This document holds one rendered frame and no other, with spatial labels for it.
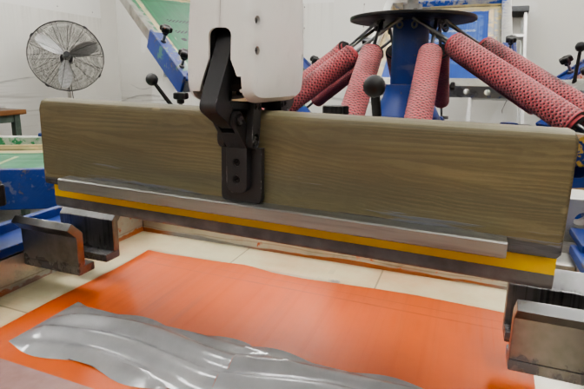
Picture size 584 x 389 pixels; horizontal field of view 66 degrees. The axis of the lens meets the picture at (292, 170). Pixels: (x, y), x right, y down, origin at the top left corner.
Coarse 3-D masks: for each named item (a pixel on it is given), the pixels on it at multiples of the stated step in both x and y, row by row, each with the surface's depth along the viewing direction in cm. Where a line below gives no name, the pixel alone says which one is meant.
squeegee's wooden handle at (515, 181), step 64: (64, 128) 38; (128, 128) 36; (192, 128) 34; (320, 128) 30; (384, 128) 29; (448, 128) 27; (512, 128) 26; (192, 192) 35; (320, 192) 31; (384, 192) 29; (448, 192) 28; (512, 192) 27
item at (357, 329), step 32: (320, 288) 46; (352, 288) 46; (288, 320) 39; (320, 320) 40; (352, 320) 40; (384, 320) 40; (416, 320) 40; (448, 320) 40; (480, 320) 40; (288, 352) 35; (320, 352) 35; (352, 352) 35; (384, 352) 35; (416, 352) 35; (448, 352) 35; (480, 352) 35; (416, 384) 32; (448, 384) 32; (480, 384) 32; (512, 384) 32
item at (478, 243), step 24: (96, 192) 37; (120, 192) 36; (144, 192) 35; (168, 192) 35; (240, 216) 32; (264, 216) 31; (288, 216) 31; (312, 216) 30; (336, 216) 30; (360, 216) 30; (384, 240) 29; (408, 240) 28; (432, 240) 28; (456, 240) 27; (480, 240) 27; (504, 240) 26
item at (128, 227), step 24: (120, 216) 57; (120, 240) 58; (216, 240) 58; (240, 240) 56; (0, 264) 43; (24, 264) 45; (360, 264) 51; (384, 264) 50; (0, 288) 43; (504, 288) 46
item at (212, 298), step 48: (96, 288) 45; (144, 288) 45; (192, 288) 45; (240, 288) 45; (288, 288) 45; (0, 336) 36; (240, 336) 37; (0, 384) 31; (48, 384) 31; (96, 384) 31
